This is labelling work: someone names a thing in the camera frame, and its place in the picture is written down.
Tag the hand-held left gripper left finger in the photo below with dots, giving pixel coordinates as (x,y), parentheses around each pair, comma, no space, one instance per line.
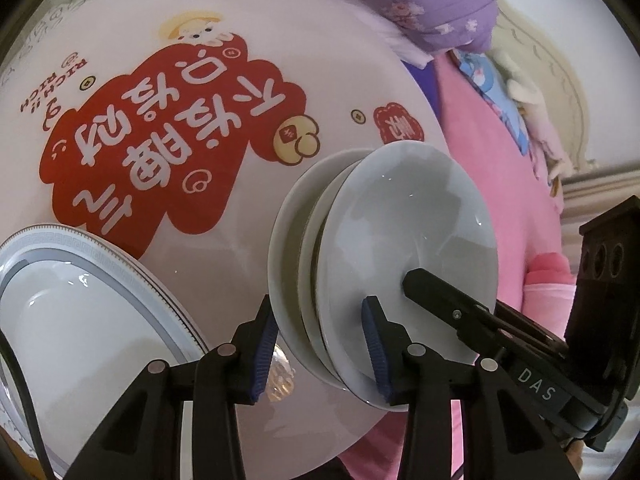
(262,355)

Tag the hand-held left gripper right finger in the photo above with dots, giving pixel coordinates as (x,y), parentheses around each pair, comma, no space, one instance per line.
(375,355)

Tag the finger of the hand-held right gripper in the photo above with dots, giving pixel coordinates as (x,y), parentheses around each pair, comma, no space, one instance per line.
(450,310)

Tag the white bowl with grey band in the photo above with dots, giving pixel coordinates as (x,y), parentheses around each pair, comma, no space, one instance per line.
(285,260)
(415,240)

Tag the white bowl with red label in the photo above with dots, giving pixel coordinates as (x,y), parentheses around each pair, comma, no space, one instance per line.
(306,290)

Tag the white plate with grey rim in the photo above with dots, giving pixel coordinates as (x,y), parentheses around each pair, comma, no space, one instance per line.
(90,330)

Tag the pink bedsheet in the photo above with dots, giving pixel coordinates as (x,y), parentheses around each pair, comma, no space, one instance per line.
(490,185)

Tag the dark purple cloth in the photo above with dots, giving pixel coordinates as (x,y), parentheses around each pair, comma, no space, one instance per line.
(427,90)

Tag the cream plush toy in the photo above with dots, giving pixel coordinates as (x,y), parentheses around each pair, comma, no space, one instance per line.
(525,95)

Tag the blue cartoon pillow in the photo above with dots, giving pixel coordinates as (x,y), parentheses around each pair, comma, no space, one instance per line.
(485,85)

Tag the cream bed headboard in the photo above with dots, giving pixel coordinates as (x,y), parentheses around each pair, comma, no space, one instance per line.
(555,60)

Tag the pale pink folded blanket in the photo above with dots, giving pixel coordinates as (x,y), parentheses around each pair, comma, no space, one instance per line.
(395,40)

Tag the purple floral quilt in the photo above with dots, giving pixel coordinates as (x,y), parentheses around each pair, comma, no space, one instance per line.
(430,5)

